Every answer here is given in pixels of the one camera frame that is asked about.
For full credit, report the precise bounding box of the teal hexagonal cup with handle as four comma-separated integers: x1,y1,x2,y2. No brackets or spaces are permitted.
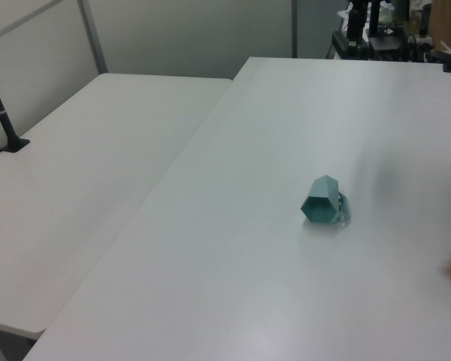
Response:
299,174,352,227

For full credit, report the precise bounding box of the black upright stand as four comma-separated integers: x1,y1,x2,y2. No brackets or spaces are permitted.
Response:
346,0,365,43
367,0,382,38

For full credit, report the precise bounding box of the black equipment box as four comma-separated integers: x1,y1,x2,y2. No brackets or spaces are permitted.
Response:
369,35,404,53

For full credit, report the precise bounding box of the light wooden panel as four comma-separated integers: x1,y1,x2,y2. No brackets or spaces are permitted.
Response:
429,0,451,50

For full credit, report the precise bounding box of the black low equipment case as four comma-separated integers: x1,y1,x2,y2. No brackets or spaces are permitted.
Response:
329,30,371,60

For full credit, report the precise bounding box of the slim grey partition post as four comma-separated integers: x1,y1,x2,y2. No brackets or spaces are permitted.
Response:
290,0,299,59

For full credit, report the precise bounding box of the grey metal partition post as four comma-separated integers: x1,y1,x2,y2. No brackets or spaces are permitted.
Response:
77,0,110,75

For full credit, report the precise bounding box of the black camera pole with base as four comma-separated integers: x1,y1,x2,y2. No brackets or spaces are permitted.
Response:
0,56,31,153

